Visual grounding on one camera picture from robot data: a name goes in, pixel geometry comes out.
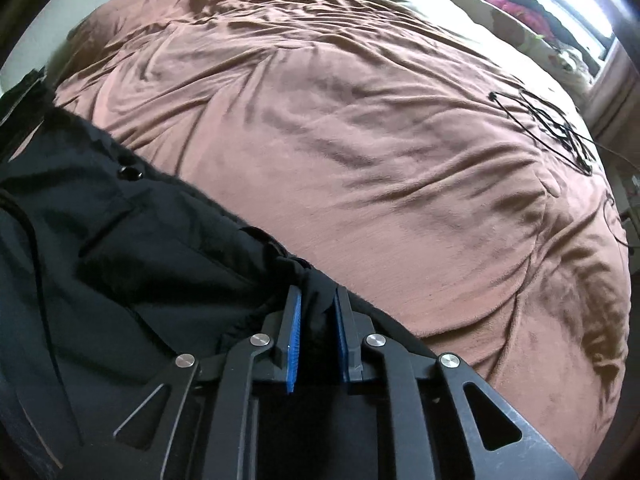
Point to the pinkish brown curtain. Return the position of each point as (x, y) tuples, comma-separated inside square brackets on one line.
[(612, 85)]

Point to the black framed window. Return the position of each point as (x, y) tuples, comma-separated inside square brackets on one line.
[(575, 5)]

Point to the dark grey clothes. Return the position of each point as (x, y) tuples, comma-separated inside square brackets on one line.
[(545, 7)]

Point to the brown blanket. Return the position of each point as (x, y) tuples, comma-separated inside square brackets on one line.
[(350, 135)]

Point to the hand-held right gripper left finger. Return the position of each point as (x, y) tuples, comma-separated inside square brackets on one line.
[(295, 330)]

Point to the pink plush toy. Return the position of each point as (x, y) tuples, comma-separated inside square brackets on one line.
[(520, 10)]

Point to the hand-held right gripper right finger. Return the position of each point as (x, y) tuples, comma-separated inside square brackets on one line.
[(342, 330)]

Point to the black pants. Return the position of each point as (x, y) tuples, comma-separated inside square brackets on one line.
[(125, 260)]

